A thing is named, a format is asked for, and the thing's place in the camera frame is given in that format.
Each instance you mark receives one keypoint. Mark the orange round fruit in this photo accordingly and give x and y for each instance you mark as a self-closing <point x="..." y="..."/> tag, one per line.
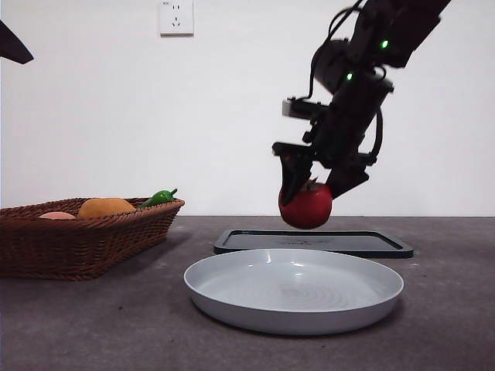
<point x="104" y="208"/>

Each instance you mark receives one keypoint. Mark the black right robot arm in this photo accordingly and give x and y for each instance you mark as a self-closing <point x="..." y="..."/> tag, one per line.
<point x="356" y="112"/>

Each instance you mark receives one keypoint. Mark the pale grey right wrist camera box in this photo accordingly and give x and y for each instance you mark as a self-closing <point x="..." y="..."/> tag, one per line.
<point x="298" y="109"/>

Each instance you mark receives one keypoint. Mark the pale grey round plate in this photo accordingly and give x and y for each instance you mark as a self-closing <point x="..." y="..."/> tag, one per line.
<point x="290" y="290"/>

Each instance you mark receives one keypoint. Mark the pink peach fruit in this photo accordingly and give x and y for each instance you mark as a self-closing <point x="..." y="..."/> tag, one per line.
<point x="56" y="216"/>

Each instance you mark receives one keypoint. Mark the dark rectangular tray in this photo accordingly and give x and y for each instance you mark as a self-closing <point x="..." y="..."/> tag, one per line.
<point x="348" y="243"/>

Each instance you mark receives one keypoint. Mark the green pepper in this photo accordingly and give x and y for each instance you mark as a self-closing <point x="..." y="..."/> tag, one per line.
<point x="156" y="199"/>

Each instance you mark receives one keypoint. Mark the red tomato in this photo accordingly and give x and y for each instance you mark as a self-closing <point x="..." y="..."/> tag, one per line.
<point x="309" y="210"/>

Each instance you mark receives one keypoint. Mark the white wall socket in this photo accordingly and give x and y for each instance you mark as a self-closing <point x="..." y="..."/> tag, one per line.
<point x="176" y="19"/>

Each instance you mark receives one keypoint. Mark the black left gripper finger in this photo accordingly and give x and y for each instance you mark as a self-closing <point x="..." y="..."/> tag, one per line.
<point x="13" y="48"/>

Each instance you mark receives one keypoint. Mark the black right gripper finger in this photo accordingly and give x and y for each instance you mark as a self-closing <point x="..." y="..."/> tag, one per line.
<point x="346" y="179"/>
<point x="294" y="174"/>

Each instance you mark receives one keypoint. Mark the brown wicker basket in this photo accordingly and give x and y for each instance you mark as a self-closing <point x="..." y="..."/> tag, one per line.
<point x="77" y="247"/>

